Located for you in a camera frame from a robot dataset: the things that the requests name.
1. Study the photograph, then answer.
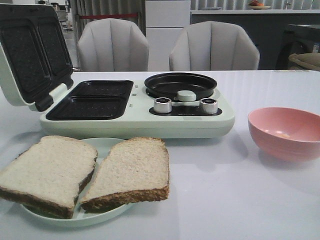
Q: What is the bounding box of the right beige upholstered chair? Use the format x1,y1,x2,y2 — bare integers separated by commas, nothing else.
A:
169,21,260,71

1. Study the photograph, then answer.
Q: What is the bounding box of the beige upholstered chair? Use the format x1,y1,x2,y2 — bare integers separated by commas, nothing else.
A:
169,21,260,71
77,18,149,72

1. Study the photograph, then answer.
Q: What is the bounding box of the bread slice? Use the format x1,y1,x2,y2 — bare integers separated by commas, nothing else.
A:
0,135,98,219
80,137,170,212

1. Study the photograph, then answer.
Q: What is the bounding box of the silver control knob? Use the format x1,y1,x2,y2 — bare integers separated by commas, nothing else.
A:
199,98,219,115
153,97,172,114

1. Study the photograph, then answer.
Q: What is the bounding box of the fruit plate on counter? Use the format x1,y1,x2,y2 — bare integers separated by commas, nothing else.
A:
247,0,271,10

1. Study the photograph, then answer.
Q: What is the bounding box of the pink bowl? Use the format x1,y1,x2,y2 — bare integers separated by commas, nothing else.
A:
248,107,320,162

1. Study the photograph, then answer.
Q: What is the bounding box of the black round frying pan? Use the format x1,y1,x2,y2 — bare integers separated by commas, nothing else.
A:
144,72,217,102

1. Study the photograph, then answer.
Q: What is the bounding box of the mint green breakfast maker base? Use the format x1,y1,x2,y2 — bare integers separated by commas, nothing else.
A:
40,79,235,139

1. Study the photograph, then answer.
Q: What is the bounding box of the left beige upholstered chair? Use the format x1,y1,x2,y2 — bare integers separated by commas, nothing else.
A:
77,18,149,72

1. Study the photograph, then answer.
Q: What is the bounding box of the red barrier belt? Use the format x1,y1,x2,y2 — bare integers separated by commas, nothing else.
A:
78,12,140,20

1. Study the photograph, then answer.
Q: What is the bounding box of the left silver control knob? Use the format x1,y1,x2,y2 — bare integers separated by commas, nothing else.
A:
153,97,172,114

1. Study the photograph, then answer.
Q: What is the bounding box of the right silver control knob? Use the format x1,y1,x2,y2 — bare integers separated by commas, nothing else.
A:
199,98,219,115

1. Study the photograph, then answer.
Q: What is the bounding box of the mint green round plate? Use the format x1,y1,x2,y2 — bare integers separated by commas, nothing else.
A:
21,137,133,228

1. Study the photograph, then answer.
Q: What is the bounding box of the white refrigerator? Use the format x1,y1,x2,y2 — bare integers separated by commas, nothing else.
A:
145,0,191,72

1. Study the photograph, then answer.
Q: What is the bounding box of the beige cushion at right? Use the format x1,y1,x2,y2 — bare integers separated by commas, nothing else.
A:
288,53,320,71

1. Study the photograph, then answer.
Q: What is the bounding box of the mint green sandwich maker lid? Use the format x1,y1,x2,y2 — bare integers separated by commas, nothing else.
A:
0,4,73,112

